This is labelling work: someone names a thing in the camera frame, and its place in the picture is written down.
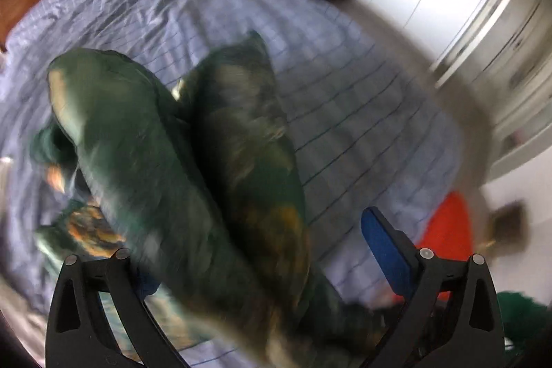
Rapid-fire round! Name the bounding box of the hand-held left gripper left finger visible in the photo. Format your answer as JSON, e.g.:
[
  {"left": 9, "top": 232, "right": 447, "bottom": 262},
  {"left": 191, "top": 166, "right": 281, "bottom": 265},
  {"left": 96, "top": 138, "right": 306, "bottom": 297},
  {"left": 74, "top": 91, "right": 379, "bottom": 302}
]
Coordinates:
[{"left": 45, "top": 247, "right": 190, "bottom": 368}]

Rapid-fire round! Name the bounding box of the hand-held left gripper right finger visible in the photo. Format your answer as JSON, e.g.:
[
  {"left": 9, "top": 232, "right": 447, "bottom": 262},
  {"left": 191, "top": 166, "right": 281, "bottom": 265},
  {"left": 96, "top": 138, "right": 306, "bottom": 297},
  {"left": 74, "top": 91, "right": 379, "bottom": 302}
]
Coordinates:
[{"left": 361, "top": 206, "right": 505, "bottom": 368}]

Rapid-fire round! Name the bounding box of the green printed garment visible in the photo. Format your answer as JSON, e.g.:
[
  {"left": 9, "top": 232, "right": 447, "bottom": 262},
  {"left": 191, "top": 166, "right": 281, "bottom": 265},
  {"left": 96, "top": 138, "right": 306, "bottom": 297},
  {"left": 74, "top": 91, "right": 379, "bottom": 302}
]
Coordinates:
[{"left": 30, "top": 31, "right": 389, "bottom": 368}]

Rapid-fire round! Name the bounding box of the orange object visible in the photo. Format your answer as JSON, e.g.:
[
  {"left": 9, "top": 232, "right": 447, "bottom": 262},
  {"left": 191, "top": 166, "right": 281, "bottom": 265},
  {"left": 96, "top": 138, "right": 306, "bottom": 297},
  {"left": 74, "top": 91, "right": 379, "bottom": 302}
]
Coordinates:
[{"left": 416, "top": 191, "right": 472, "bottom": 305}]

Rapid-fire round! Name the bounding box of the brown box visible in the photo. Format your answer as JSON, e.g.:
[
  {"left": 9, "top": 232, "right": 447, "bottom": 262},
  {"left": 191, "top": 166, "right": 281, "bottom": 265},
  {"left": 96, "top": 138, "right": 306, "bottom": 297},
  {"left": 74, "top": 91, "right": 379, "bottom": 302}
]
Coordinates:
[{"left": 487, "top": 200, "right": 529, "bottom": 253}]

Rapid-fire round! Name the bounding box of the blue checked bed sheet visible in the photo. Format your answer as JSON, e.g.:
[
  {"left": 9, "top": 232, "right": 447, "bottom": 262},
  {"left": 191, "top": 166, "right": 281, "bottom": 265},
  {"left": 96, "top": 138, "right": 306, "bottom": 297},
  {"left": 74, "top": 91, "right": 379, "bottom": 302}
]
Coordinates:
[{"left": 0, "top": 0, "right": 469, "bottom": 368}]

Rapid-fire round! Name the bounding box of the green object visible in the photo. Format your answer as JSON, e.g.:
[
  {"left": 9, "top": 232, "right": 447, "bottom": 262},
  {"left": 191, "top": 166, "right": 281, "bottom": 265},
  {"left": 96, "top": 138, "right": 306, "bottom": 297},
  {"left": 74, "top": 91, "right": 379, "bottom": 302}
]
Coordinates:
[{"left": 496, "top": 290, "right": 552, "bottom": 368}]

